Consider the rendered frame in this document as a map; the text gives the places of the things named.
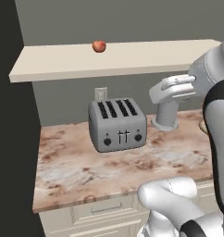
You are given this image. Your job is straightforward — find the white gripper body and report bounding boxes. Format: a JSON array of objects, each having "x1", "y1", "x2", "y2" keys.
[{"x1": 148, "y1": 74, "x2": 197, "y2": 105}]

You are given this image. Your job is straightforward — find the tan bowl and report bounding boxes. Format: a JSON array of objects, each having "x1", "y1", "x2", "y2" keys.
[{"x1": 198, "y1": 119, "x2": 209, "y2": 136}]

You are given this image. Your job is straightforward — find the grey four-slot toaster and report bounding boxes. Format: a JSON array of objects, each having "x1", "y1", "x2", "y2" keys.
[{"x1": 87, "y1": 97, "x2": 148, "y2": 154}]

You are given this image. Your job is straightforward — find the red orange peach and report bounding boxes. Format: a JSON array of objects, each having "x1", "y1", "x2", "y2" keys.
[{"x1": 92, "y1": 40, "x2": 107, "y2": 54}]

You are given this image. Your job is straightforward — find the cream shelf board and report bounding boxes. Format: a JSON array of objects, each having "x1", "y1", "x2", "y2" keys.
[{"x1": 8, "y1": 38, "x2": 223, "y2": 83}]

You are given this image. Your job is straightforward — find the cream drawer front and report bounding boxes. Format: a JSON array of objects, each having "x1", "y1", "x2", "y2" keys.
[
  {"x1": 48, "y1": 218, "x2": 146, "y2": 237},
  {"x1": 69, "y1": 193, "x2": 140, "y2": 226},
  {"x1": 194, "y1": 181, "x2": 219, "y2": 215}
]

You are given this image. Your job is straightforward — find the dark tall side panel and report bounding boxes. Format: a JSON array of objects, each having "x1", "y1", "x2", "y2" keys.
[{"x1": 0, "y1": 0, "x2": 46, "y2": 237}]

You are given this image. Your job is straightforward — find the white wall outlet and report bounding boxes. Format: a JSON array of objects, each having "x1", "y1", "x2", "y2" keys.
[{"x1": 93, "y1": 86, "x2": 109, "y2": 102}]

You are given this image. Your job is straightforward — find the cream drawer handle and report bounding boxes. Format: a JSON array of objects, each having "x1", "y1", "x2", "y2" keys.
[{"x1": 90, "y1": 202, "x2": 124, "y2": 215}]

